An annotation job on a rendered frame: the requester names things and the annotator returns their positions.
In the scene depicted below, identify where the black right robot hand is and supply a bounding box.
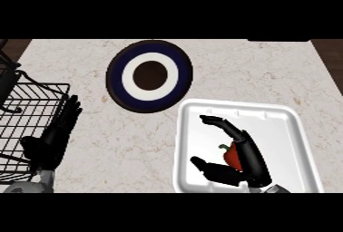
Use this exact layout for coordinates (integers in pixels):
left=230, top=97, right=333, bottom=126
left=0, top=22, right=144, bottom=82
left=190, top=114, right=274, bottom=189

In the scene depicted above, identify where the red bell pepper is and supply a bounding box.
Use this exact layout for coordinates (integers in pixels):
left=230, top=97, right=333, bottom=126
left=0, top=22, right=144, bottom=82
left=218, top=140, right=246, bottom=172

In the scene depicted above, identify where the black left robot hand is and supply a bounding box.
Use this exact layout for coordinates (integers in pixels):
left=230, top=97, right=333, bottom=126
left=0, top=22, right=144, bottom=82
left=21, top=94, right=85, bottom=172

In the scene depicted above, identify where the white foam tray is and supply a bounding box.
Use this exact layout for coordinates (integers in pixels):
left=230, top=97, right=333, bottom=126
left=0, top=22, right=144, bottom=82
left=172, top=98, right=326, bottom=194

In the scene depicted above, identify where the black wire basket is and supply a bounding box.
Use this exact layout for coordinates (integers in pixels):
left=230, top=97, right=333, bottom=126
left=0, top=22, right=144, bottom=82
left=0, top=39, right=73, bottom=184

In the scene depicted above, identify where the blue and white plate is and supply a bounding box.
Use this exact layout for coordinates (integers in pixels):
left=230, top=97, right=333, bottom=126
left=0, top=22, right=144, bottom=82
left=106, top=39, right=194, bottom=114

